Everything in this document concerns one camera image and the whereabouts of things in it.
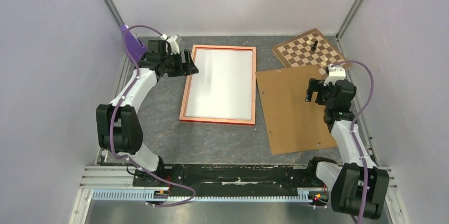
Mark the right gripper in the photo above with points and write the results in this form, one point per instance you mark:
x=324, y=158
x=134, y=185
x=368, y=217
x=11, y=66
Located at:
x=317, y=86

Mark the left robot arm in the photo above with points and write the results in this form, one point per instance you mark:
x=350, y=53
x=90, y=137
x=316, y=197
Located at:
x=118, y=126

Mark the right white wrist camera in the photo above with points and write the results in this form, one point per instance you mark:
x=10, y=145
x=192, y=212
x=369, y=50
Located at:
x=335, y=73

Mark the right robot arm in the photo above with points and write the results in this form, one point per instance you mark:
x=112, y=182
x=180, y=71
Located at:
x=358, y=187

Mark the black chess piece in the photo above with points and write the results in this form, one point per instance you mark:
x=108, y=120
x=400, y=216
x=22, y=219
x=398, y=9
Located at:
x=314, y=46

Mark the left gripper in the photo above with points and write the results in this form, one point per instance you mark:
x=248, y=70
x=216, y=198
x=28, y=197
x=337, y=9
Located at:
x=186, y=69

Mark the light blue cable duct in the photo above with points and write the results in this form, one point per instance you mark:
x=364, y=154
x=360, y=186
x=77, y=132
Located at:
x=151, y=195

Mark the brown frame backing board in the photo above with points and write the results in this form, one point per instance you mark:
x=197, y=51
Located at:
x=292, y=124

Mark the purple plastic stand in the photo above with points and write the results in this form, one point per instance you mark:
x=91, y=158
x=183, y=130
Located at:
x=135, y=46

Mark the wooden chessboard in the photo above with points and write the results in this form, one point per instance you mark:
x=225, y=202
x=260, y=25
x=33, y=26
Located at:
x=295, y=52

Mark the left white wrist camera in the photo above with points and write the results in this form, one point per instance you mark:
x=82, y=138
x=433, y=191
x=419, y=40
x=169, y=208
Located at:
x=172, y=43

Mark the white chess piece lower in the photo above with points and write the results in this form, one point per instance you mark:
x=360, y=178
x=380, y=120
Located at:
x=324, y=62

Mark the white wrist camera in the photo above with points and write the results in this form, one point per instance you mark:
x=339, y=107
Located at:
x=335, y=73
x=172, y=43

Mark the mountain landscape photo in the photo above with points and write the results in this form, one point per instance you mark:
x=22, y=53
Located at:
x=221, y=83

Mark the orange picture frame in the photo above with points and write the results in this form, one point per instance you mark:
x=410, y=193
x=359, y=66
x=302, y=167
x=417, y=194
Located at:
x=184, y=110

